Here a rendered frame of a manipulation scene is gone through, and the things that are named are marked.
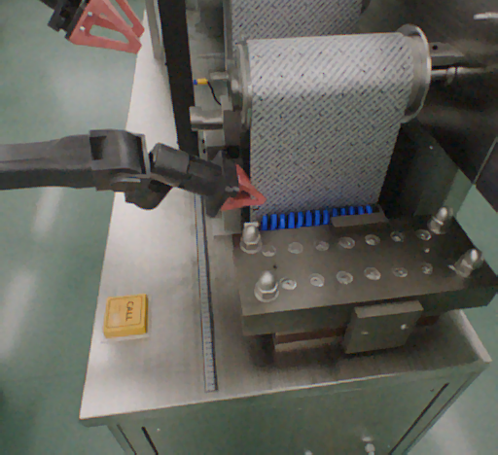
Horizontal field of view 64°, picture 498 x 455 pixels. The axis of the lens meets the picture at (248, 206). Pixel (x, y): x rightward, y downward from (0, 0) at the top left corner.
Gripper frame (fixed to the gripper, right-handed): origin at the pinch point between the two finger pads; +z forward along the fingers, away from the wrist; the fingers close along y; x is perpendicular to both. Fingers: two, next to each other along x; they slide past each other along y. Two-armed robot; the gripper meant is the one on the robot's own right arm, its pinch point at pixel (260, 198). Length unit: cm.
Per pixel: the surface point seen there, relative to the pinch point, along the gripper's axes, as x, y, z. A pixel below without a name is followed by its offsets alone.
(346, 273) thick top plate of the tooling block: 2.3, 14.6, 12.0
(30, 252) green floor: -143, -92, -31
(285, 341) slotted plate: -12.4, 18.7, 9.3
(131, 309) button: -24.7, 9.7, -13.1
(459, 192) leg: 12, -13, 51
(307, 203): 2.7, 0.2, 8.4
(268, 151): 9.2, 0.2, -4.2
